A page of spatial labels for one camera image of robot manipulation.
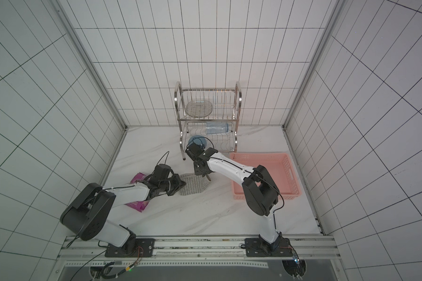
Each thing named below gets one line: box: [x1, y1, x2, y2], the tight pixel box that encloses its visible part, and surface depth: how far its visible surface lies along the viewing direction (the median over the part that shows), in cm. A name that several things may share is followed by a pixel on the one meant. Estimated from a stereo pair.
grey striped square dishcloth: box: [178, 172, 213, 196], surface depth 91 cm
